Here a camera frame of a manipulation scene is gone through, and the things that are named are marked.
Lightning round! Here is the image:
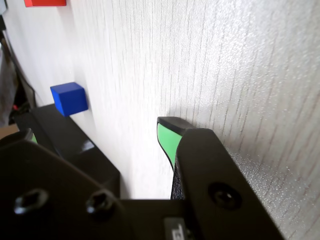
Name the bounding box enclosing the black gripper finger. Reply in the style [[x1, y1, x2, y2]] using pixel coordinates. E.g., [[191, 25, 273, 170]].
[[156, 116, 288, 240], [0, 127, 129, 240]]

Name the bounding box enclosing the red cube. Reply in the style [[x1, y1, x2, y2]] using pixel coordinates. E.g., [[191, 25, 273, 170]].
[[24, 0, 67, 8]]

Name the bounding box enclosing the blue cube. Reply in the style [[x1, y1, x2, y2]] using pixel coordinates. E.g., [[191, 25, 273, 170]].
[[49, 81, 89, 118]]

